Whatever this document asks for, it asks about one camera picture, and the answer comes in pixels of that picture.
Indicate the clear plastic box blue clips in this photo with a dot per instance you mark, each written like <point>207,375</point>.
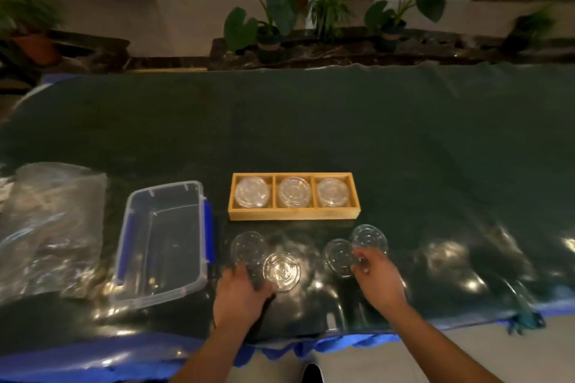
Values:
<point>161,246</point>

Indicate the person's right fingers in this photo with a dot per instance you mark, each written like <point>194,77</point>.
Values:
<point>361,259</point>

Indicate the dark green table cover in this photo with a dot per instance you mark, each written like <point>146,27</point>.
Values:
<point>404,149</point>

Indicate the dark marble ledge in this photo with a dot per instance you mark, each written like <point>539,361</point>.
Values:
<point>359,50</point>

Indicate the blue tablecloth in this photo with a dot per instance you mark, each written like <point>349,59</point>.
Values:
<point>90,360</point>

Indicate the person's left hand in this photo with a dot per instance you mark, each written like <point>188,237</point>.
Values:
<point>238,302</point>

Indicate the thin-leaf green plant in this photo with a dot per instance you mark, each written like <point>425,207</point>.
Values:
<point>328,8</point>

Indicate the clear glass saucer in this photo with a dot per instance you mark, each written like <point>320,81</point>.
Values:
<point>248,247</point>
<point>283,271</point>
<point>338,257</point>
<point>369,238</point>

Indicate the fern in terracotta pot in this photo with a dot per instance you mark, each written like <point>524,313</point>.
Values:
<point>27,23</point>

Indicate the small dark potted plant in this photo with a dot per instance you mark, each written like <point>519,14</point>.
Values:
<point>528,30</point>

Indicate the person's shoe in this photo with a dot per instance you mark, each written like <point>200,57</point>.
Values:
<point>311,373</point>

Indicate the person's left forearm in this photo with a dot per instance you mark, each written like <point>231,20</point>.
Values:
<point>211,351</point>

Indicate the person's right forearm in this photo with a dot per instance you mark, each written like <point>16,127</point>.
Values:
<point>440,347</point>

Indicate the clear plastic bag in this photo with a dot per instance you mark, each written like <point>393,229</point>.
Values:
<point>49,230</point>

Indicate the wooden three-compartment tray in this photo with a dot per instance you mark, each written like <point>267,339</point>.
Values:
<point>294,213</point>

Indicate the person's right hand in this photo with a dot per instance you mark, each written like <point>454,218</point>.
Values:
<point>382,281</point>

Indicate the person's left fingers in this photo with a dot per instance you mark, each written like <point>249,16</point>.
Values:
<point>245,274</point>

